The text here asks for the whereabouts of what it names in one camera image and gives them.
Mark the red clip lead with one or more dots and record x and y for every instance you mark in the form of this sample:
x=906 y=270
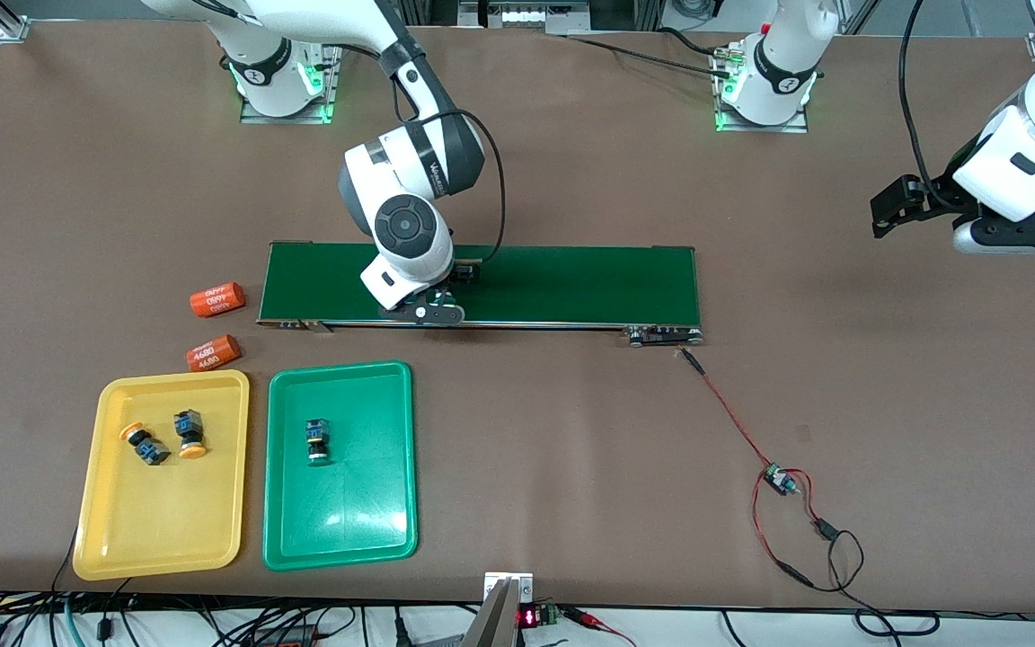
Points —
x=585 y=616

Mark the green conveyor belt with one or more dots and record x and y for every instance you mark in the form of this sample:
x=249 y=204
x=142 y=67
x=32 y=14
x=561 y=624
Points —
x=571 y=283

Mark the green push button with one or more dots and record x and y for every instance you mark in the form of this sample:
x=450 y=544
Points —
x=317 y=431

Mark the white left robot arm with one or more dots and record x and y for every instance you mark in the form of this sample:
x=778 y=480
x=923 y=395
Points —
x=1034 y=153

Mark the red led display module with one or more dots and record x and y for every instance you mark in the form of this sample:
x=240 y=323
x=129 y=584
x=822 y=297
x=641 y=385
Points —
x=528 y=617

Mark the silver metal clamp bracket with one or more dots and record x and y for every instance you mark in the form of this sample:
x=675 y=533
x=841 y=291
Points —
x=508 y=593

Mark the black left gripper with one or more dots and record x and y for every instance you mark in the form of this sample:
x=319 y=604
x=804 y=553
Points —
x=933 y=206

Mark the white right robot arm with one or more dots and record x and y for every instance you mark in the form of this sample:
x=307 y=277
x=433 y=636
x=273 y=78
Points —
x=405 y=225

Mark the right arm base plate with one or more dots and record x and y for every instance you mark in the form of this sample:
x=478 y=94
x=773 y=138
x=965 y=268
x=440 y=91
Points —
x=257 y=118

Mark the yellow push button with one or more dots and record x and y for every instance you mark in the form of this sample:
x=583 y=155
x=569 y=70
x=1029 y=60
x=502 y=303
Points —
x=192 y=449
x=149 y=447

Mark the orange cylinder 4680 print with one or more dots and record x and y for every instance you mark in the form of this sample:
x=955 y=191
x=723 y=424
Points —
x=212 y=353
x=216 y=300

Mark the yellow plastic tray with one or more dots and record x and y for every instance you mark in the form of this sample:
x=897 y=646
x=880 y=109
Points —
x=163 y=512

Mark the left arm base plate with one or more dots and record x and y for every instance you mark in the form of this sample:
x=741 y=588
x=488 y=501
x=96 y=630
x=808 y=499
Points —
x=778 y=128

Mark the small controller circuit board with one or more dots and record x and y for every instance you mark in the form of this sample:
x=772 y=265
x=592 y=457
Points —
x=778 y=479

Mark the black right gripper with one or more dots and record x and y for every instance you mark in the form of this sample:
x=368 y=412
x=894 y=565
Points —
x=461 y=273

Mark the white labelled device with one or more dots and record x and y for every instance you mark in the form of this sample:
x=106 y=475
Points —
x=526 y=16

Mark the green plastic tray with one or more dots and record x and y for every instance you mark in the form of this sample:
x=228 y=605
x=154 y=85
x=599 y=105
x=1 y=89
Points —
x=356 y=512

